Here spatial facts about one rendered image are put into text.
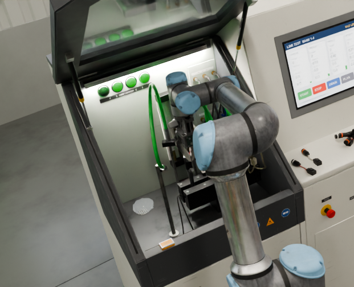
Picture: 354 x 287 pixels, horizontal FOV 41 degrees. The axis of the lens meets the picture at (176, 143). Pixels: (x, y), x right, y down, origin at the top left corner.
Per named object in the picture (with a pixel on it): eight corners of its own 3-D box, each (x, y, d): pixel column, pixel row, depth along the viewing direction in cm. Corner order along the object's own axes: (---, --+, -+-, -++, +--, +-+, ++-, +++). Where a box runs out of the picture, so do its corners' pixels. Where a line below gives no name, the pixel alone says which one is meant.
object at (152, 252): (155, 291, 171) (145, 258, 163) (151, 283, 175) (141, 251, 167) (297, 225, 187) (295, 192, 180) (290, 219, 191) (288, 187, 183)
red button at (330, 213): (327, 222, 188) (326, 212, 185) (320, 217, 191) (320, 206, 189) (337, 217, 189) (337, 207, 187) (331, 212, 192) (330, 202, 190)
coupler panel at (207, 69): (202, 132, 213) (190, 69, 198) (198, 130, 216) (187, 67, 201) (227, 123, 217) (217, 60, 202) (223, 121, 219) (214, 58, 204)
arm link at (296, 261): (334, 297, 129) (333, 261, 123) (289, 312, 128) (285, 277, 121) (312, 267, 140) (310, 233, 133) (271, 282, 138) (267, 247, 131)
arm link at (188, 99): (209, 88, 150) (199, 77, 160) (176, 97, 149) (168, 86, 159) (213, 110, 154) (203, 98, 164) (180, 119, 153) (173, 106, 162)
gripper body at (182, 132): (184, 151, 170) (179, 122, 164) (175, 141, 177) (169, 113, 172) (203, 143, 172) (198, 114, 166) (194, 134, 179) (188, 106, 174)
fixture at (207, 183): (192, 224, 193) (186, 194, 186) (183, 211, 202) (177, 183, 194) (263, 193, 202) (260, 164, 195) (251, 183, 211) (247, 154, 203)
